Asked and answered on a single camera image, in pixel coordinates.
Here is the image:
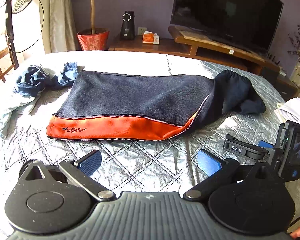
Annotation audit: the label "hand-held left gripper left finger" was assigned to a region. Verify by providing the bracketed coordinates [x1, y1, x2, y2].
[19, 149, 116, 202]

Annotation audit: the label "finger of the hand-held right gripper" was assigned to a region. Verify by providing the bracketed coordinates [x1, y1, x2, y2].
[258, 140, 274, 149]

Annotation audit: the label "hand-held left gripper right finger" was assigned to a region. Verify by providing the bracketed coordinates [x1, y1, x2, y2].
[183, 149, 274, 201]

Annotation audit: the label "navy pants with orange stripe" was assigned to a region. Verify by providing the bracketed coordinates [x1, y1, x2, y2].
[46, 69, 266, 142]

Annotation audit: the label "folded white clothes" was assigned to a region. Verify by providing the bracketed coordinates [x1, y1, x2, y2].
[274, 97, 300, 128]

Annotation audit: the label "black router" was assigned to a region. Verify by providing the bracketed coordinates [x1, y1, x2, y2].
[266, 52, 281, 65]

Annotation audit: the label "pale green cloth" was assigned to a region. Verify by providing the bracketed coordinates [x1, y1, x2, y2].
[0, 66, 56, 138]

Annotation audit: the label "crumpled blue cloth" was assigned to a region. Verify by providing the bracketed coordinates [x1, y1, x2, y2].
[14, 62, 79, 97]

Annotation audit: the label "wooden television stand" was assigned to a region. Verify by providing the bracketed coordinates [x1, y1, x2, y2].
[108, 26, 299, 101]

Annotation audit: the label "red plant pot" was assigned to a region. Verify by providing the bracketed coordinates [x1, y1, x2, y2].
[77, 29, 110, 51]

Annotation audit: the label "orange tissue box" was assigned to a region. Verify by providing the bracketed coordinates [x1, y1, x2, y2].
[142, 31, 160, 46]

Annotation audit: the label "black flat television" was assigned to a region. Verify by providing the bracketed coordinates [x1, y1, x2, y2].
[170, 0, 284, 53]

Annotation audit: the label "wooden chair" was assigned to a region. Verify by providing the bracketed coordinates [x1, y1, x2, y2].
[0, 4, 17, 94]

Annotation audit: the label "black tabletop speaker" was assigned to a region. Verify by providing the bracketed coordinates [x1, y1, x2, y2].
[120, 11, 136, 40]

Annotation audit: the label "beige curtain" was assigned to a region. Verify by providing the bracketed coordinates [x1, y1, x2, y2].
[39, 0, 78, 53]

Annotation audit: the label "green indoor tree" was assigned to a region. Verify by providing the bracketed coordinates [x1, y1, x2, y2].
[72, 0, 121, 34]

